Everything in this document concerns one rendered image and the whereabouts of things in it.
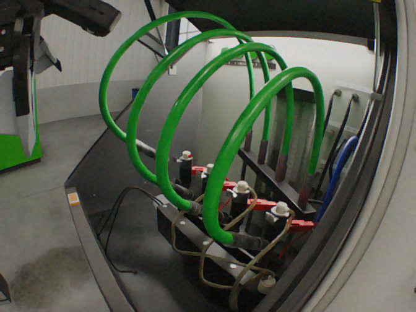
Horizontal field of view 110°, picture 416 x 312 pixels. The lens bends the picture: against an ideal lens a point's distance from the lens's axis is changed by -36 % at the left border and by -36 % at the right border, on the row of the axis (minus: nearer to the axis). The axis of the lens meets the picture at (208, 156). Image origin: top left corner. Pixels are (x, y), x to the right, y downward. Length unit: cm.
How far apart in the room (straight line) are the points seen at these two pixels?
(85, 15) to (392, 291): 46
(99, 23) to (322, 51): 50
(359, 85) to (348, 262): 38
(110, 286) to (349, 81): 65
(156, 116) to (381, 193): 68
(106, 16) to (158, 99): 57
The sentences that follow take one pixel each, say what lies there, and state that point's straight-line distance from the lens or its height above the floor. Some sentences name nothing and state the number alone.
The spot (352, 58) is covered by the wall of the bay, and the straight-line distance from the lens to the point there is 57.
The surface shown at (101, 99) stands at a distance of 37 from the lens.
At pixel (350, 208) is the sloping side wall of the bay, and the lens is 28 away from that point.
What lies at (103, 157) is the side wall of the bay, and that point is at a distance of 74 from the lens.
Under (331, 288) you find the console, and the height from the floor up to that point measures 105.
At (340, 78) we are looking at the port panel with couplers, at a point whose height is 134.
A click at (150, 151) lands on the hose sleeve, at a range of 42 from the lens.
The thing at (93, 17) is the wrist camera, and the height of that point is 135.
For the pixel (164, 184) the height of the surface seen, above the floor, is 117.
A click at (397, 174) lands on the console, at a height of 123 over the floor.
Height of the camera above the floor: 130
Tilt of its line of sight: 21 degrees down
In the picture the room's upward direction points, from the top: 5 degrees clockwise
